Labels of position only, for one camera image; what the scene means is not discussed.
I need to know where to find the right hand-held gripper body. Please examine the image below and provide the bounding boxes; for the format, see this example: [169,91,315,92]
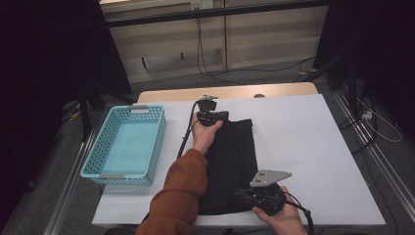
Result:
[243,169,293,217]

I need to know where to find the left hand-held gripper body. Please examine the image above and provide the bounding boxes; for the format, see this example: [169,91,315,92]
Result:
[196,94,219,127]

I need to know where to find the black t-shirt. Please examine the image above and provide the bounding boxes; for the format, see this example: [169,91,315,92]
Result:
[197,117,278,216]

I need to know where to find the light blue perforated basket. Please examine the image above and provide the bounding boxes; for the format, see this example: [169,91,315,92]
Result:
[79,104,167,187]

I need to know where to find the person's left hand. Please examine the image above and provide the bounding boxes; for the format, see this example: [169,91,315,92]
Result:
[190,114,224,156]

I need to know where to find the person's right hand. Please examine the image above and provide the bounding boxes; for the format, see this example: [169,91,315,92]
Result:
[253,187,309,235]

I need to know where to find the beige wooden cabinet counter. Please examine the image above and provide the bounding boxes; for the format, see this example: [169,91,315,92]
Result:
[99,0,329,84]

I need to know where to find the black metal stand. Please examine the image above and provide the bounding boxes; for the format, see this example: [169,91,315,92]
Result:
[300,55,360,112]
[77,87,138,141]

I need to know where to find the black curtain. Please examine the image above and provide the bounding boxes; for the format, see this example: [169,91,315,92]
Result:
[0,0,133,210]
[314,0,415,138]

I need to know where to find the left hand-held gripper cable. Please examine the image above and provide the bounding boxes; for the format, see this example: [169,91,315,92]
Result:
[175,100,201,161]

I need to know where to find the hand-held gripper cable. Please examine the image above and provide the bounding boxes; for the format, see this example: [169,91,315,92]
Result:
[175,100,201,161]
[283,190,316,235]

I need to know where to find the right hand-held gripper cable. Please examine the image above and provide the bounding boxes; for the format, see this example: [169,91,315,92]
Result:
[283,190,316,235]

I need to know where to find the black power cable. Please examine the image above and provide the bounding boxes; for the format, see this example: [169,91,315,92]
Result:
[198,9,317,77]
[195,9,239,86]

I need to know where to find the white wall socket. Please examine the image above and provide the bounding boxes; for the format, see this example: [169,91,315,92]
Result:
[190,0,214,10]

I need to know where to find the black floor cable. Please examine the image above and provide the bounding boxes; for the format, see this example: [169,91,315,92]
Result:
[339,94,380,156]

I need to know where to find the white cable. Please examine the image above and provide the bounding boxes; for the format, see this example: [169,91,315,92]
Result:
[356,97,403,144]

